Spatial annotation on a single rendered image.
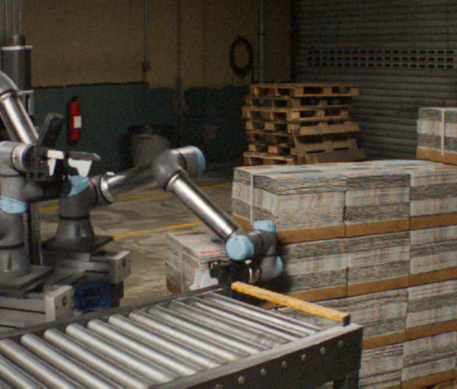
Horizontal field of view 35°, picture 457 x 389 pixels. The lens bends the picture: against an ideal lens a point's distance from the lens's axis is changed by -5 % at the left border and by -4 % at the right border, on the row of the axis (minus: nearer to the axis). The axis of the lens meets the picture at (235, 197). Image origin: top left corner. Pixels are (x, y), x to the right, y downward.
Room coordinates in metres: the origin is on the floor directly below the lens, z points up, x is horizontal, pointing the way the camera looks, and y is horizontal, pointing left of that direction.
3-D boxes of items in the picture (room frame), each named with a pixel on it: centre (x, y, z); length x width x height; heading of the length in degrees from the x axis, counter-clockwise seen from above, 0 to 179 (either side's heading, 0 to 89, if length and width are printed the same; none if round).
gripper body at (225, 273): (2.32, 0.02, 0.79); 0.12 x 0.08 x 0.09; 132
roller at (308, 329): (1.92, -0.07, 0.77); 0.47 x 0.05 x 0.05; 42
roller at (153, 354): (1.66, 0.22, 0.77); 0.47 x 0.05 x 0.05; 42
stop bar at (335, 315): (1.97, -0.14, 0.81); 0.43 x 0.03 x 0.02; 42
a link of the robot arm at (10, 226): (2.20, 0.72, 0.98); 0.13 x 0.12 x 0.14; 140
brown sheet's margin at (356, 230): (2.89, -0.46, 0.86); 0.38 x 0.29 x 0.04; 24
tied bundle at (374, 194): (2.90, -0.46, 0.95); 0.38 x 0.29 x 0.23; 24
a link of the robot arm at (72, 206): (2.69, 0.59, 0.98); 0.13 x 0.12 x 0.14; 149
